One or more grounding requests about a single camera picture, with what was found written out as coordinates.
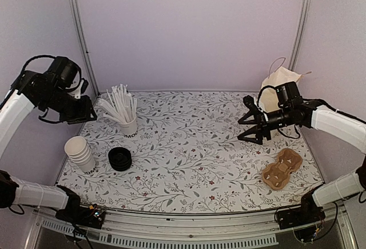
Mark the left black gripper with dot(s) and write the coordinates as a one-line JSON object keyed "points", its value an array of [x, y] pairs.
{"points": [[84, 114]]}

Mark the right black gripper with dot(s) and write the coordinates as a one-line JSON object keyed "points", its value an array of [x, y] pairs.
{"points": [[258, 130]]}

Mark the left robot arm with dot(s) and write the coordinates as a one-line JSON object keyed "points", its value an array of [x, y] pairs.
{"points": [[60, 88]]}

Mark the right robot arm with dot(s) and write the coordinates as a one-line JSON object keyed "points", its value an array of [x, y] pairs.
{"points": [[294, 110]]}

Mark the beige paper takeout bag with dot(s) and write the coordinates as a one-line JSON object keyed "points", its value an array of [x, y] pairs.
{"points": [[277, 75]]}

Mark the stack of white paper cups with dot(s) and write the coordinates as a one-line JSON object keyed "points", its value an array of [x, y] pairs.
{"points": [[79, 152]]}

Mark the bundle of wrapped white straws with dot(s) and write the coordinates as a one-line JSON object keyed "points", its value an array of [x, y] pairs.
{"points": [[121, 105]]}

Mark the brown cardboard cup carrier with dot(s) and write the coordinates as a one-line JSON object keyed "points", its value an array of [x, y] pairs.
{"points": [[277, 175]]}

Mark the white cup holding straws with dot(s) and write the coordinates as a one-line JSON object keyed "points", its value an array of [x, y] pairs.
{"points": [[129, 130]]}

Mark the floral patterned table mat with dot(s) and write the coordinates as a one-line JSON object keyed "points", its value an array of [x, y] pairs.
{"points": [[186, 159]]}

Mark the stack of black lids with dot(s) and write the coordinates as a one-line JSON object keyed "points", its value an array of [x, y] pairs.
{"points": [[120, 158]]}

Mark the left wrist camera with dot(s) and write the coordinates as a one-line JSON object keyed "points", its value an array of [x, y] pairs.
{"points": [[80, 89]]}

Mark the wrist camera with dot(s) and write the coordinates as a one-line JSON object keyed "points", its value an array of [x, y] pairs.
{"points": [[80, 89], [250, 104]]}

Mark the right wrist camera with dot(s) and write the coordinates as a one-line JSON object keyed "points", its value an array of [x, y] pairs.
{"points": [[250, 104]]}

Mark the front aluminium rail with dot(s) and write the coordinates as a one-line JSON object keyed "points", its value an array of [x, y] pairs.
{"points": [[132, 229]]}

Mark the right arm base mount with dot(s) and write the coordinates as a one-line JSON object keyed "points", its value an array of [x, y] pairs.
{"points": [[308, 212]]}

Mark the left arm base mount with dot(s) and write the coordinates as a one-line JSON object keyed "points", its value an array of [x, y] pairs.
{"points": [[91, 216]]}

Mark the left metal frame post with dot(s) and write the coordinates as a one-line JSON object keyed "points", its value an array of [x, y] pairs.
{"points": [[76, 15]]}

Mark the metal frame post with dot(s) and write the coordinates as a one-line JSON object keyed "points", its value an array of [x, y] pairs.
{"points": [[76, 15], [305, 6]]}

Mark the right metal frame post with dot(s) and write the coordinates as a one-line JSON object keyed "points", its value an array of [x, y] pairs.
{"points": [[305, 6]]}

